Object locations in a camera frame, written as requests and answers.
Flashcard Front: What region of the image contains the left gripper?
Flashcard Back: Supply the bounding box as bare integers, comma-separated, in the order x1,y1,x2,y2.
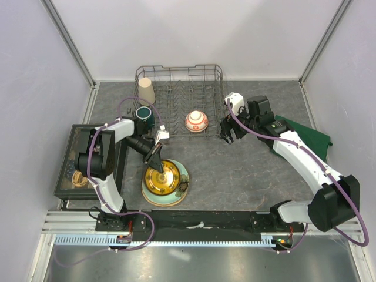
123,136,163,174

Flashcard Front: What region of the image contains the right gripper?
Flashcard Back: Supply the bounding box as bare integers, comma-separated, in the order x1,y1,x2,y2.
219,103,259,145

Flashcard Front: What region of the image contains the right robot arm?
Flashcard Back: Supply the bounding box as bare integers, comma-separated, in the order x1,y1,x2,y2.
220,92,360,232

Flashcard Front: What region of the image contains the beige plastic cup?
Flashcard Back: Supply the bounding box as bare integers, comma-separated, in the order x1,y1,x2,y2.
138,77,156,106

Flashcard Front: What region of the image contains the black framed compartment box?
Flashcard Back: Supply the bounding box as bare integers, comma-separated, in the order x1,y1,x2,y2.
54,123,127,200

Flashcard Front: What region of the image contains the grey wire dish rack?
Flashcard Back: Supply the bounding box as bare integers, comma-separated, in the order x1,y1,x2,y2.
133,64,226,141

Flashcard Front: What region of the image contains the coiled tan rope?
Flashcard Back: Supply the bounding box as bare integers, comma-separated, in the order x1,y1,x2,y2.
71,170,90,188

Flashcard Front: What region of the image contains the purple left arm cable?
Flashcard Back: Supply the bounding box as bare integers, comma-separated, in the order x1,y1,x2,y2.
54,96,167,266

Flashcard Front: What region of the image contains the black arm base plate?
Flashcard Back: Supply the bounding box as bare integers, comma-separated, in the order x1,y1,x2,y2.
95,210,304,243

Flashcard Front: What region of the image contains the green folded cloth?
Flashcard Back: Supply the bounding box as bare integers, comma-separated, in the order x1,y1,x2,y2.
276,116,333,162

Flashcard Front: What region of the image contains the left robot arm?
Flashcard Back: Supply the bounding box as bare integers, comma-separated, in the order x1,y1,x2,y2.
75,117,163,231

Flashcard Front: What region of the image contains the white red patterned bowl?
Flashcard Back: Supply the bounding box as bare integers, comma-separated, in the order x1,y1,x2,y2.
185,110,209,133

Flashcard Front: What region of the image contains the dark green mug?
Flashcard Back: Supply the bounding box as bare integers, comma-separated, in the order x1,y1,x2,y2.
136,106,155,130

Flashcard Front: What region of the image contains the yellow black patterned plate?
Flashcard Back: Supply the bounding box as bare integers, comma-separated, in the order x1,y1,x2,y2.
143,160,180,196

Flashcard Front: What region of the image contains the cream bird pattern plate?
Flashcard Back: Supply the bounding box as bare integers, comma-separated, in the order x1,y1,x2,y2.
142,187,188,207

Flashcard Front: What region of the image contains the mint green flower plate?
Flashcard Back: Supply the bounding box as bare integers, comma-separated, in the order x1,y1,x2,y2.
142,159,190,192

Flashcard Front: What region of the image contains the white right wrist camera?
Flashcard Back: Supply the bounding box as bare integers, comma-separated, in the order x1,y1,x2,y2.
224,92,244,116

